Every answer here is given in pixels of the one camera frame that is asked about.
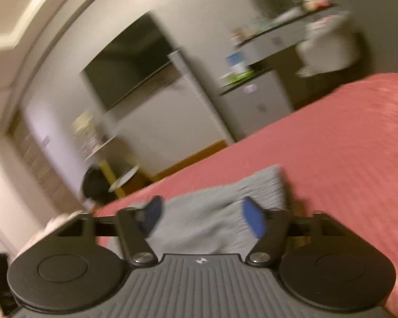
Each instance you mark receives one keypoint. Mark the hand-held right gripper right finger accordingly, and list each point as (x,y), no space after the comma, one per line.
(254,217)

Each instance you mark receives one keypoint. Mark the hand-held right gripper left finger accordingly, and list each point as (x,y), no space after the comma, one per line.
(152,217)

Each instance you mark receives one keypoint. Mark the grey pants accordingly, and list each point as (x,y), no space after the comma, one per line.
(215,212)

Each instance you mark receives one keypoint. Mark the yellow side table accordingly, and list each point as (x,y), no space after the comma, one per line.
(109,169)

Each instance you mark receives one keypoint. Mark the black round chair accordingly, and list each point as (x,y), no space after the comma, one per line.
(95,185)

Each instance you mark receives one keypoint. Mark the pink bed sheet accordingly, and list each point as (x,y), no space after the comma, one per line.
(335,159)

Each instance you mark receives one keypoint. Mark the white mini fridge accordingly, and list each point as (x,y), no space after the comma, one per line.
(255,102)

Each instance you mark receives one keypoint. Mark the wooden door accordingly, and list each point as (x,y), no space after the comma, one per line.
(43,165)

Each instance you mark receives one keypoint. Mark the white tower air conditioner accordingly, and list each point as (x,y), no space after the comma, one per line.
(199,96)

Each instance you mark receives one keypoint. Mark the green item on fridge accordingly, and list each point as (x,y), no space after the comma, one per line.
(237,77)

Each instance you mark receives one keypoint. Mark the dark desk with grey top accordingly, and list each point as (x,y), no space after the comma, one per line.
(278,39)

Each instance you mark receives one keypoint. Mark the white bag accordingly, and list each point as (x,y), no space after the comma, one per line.
(328,49)

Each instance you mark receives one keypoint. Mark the black wall television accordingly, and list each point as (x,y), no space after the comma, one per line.
(129,63)

